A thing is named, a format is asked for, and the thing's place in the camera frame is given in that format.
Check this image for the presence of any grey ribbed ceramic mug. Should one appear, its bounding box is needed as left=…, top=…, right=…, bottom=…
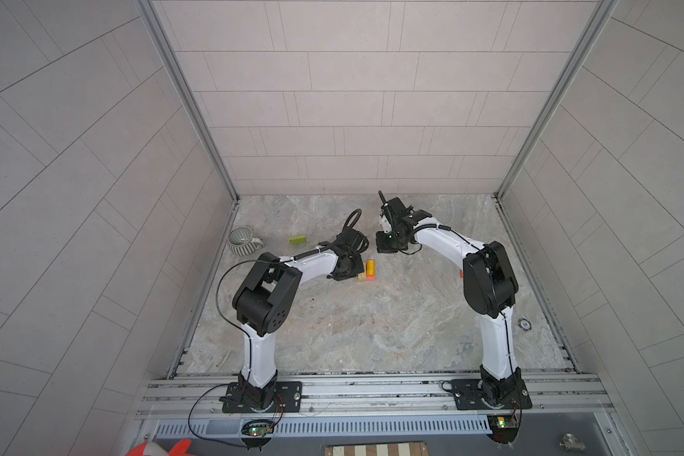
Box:
left=227, top=226, right=264, bottom=257

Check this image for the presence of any red white object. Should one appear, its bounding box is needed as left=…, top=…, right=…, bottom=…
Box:
left=125, top=439, right=193, bottom=456

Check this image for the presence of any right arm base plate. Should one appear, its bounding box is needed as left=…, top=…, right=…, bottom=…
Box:
left=450, top=379, right=533, bottom=410

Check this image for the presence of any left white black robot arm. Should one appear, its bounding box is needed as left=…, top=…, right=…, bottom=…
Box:
left=232, top=228, right=370, bottom=410

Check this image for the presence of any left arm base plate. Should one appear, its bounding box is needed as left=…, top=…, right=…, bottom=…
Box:
left=220, top=381, right=302, bottom=413

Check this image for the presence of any aluminium mounting rail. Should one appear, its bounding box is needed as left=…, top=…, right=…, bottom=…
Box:
left=137, top=370, right=615, bottom=419

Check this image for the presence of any small metal clamp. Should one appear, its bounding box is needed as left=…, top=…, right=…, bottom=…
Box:
left=560, top=433, right=587, bottom=453

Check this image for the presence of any lime green long block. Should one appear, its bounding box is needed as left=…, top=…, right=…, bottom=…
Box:
left=289, top=235, right=307, bottom=245

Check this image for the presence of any left green circuit board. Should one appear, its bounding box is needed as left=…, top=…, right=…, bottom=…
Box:
left=241, top=419, right=275, bottom=441

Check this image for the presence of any right green circuit board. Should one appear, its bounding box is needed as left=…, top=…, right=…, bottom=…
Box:
left=488, top=415, right=520, bottom=445

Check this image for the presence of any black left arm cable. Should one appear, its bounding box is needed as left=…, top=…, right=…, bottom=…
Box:
left=186, top=208, right=371, bottom=448

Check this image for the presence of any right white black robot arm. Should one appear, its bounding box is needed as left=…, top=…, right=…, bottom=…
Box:
left=376, top=193, right=528, bottom=410

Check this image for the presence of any green circuit board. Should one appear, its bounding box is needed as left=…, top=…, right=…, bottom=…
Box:
left=488, top=415, right=520, bottom=445
left=241, top=419, right=275, bottom=441

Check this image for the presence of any grey slotted cable duct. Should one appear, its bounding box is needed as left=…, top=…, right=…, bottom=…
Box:
left=154, top=415, right=492, bottom=439

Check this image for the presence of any orange cylinder wood block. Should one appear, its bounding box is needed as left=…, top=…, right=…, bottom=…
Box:
left=366, top=260, right=376, bottom=277

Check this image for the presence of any striped wood board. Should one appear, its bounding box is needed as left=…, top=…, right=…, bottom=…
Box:
left=324, top=442, right=429, bottom=456

